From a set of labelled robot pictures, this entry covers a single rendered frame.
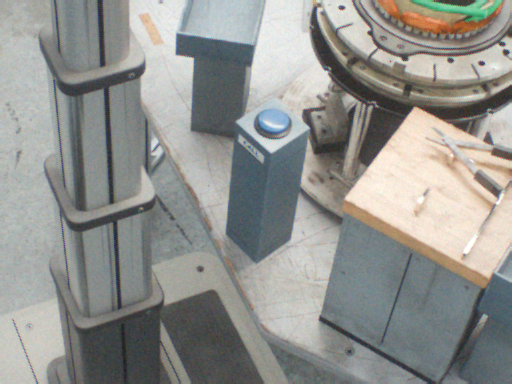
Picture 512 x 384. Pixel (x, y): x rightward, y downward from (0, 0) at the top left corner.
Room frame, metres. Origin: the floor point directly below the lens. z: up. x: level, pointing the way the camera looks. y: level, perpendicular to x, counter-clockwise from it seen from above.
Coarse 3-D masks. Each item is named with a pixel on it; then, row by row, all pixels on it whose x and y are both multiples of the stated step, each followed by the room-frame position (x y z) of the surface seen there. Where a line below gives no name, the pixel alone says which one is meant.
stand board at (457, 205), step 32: (416, 128) 0.94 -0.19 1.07; (448, 128) 0.95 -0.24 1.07; (384, 160) 0.88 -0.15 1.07; (416, 160) 0.89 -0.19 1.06; (480, 160) 0.90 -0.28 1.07; (352, 192) 0.82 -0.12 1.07; (384, 192) 0.83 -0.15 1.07; (416, 192) 0.84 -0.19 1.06; (448, 192) 0.84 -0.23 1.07; (480, 192) 0.85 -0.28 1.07; (384, 224) 0.79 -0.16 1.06; (416, 224) 0.79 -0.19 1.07; (448, 224) 0.79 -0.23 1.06; (480, 224) 0.80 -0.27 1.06; (448, 256) 0.75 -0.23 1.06; (480, 256) 0.75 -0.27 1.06
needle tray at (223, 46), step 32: (192, 0) 1.17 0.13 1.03; (224, 0) 1.18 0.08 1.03; (256, 0) 1.19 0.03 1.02; (192, 32) 1.11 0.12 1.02; (224, 32) 1.12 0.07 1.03; (256, 32) 1.08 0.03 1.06; (224, 64) 1.13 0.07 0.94; (192, 96) 1.14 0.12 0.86; (224, 96) 1.13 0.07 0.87; (192, 128) 1.14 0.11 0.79; (224, 128) 1.13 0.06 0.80
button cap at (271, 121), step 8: (264, 112) 0.96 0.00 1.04; (272, 112) 0.96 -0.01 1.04; (280, 112) 0.96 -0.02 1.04; (264, 120) 0.94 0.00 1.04; (272, 120) 0.94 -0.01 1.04; (280, 120) 0.94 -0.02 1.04; (288, 120) 0.95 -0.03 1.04; (264, 128) 0.93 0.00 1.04; (272, 128) 0.93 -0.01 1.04; (280, 128) 0.93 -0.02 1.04
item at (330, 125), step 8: (328, 96) 1.16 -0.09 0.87; (336, 96) 1.16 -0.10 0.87; (328, 104) 1.15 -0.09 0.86; (336, 104) 1.15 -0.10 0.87; (312, 112) 1.16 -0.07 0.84; (320, 112) 1.16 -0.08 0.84; (328, 112) 1.15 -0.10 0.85; (336, 112) 1.13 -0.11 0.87; (344, 112) 1.13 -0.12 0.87; (312, 120) 1.14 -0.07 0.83; (320, 120) 1.14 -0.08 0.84; (328, 120) 1.14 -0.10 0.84; (336, 120) 1.12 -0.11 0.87; (344, 120) 1.11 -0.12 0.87; (312, 128) 1.13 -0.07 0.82; (320, 128) 1.12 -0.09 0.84; (328, 128) 1.13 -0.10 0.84; (336, 128) 1.11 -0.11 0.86; (344, 128) 1.12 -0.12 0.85; (320, 136) 1.11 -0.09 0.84; (328, 136) 1.11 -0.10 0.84; (336, 136) 1.11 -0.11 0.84; (344, 136) 1.12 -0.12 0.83
